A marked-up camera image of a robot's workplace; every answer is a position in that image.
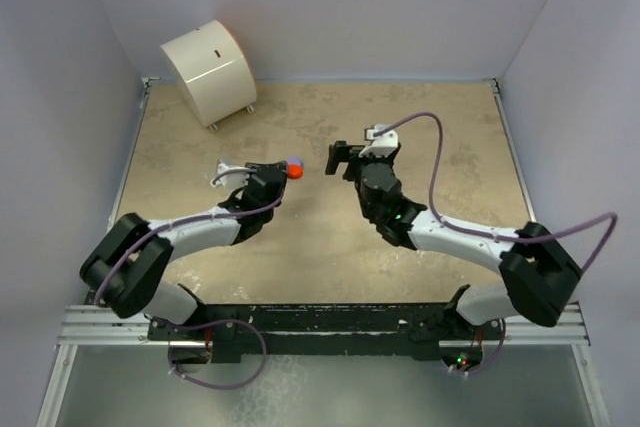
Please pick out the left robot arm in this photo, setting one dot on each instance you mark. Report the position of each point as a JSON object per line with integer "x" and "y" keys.
{"x": 125, "y": 270}

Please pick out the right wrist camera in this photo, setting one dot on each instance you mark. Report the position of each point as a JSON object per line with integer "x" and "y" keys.
{"x": 382, "y": 141}

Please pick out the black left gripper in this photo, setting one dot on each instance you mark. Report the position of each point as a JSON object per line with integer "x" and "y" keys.
{"x": 251, "y": 165}

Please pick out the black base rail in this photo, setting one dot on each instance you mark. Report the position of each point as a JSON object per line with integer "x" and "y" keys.
{"x": 225, "y": 333}

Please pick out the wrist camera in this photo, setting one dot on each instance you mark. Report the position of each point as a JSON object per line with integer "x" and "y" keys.
{"x": 230, "y": 176}
{"x": 382, "y": 141}

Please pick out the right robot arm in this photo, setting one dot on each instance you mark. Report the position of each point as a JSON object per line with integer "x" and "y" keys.
{"x": 537, "y": 275}

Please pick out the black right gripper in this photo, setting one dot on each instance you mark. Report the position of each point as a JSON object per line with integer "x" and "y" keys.
{"x": 340, "y": 153}

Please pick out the orange earbud charging case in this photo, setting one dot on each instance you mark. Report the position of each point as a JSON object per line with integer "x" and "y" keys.
{"x": 294, "y": 171}

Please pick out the white cylindrical box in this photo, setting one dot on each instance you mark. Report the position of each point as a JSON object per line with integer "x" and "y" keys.
{"x": 212, "y": 73}

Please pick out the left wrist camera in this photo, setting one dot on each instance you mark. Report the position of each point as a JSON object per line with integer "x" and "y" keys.
{"x": 230, "y": 176}

